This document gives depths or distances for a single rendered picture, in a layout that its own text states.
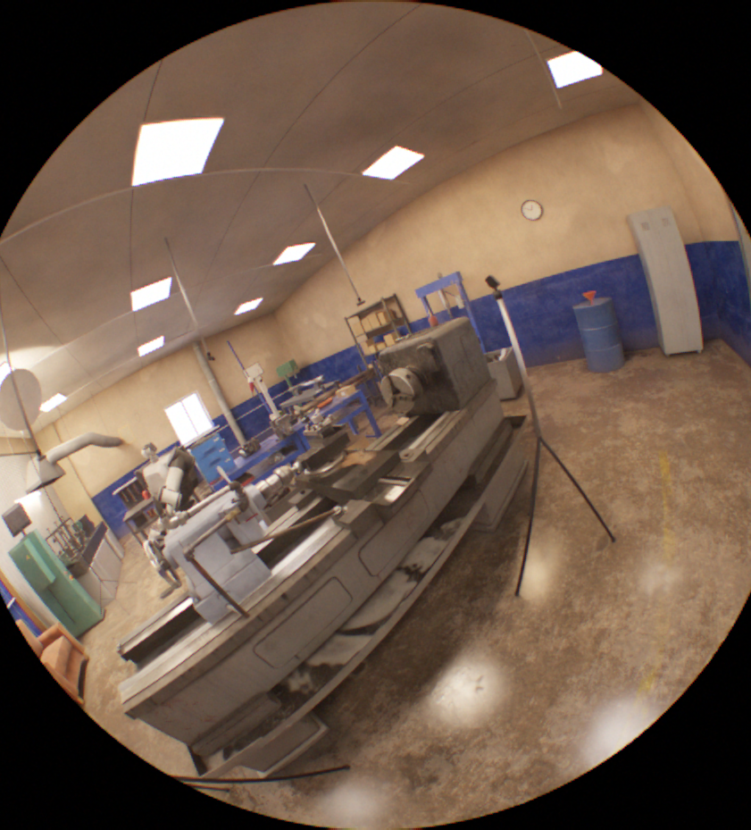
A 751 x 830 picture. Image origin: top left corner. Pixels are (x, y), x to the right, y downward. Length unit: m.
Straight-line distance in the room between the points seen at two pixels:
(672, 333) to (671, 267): 0.83
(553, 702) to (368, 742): 0.83
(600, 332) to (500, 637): 3.50
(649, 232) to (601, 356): 1.77
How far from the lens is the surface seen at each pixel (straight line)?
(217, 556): 1.20
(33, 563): 4.72
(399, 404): 1.78
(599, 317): 4.06
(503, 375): 3.85
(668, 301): 4.34
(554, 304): 4.82
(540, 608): 1.70
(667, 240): 4.32
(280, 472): 1.29
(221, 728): 1.53
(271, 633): 1.24
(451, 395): 1.81
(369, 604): 1.49
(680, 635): 1.69
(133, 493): 5.41
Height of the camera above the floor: 1.49
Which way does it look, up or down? 15 degrees down
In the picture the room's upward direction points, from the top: 25 degrees counter-clockwise
